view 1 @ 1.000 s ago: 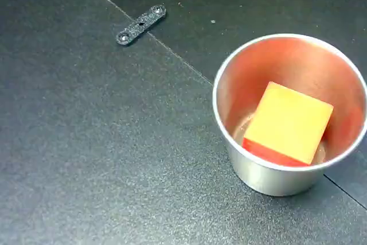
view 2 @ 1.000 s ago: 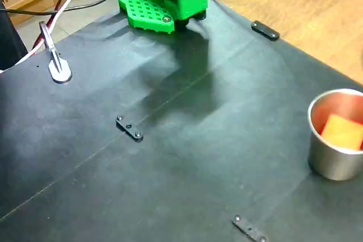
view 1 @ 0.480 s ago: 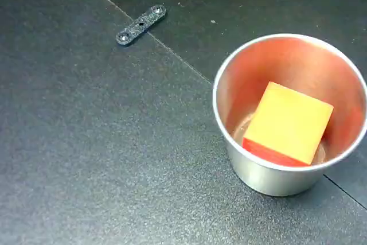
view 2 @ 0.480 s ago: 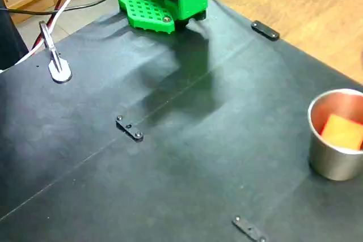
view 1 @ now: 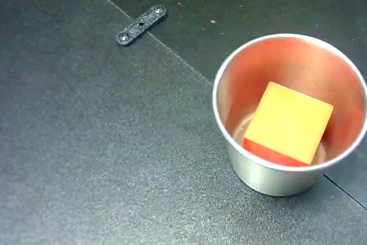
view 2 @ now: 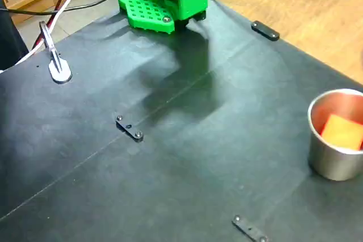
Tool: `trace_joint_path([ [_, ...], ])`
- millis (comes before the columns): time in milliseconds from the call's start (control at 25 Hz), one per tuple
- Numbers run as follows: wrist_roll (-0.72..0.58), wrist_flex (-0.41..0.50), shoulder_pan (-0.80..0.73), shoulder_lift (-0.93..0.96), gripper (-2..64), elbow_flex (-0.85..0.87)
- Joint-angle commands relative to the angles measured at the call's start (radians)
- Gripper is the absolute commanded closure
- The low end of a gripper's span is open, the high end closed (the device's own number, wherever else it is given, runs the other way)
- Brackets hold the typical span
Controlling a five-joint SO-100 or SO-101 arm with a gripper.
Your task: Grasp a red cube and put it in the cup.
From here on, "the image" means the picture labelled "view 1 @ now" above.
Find red cube block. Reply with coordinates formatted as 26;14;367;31
242;81;334;167

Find black flat screwed plate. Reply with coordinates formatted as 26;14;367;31
115;3;167;46

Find stainless steel cup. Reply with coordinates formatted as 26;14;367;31
212;33;367;197

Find black table mat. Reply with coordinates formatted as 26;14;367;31
0;0;367;245

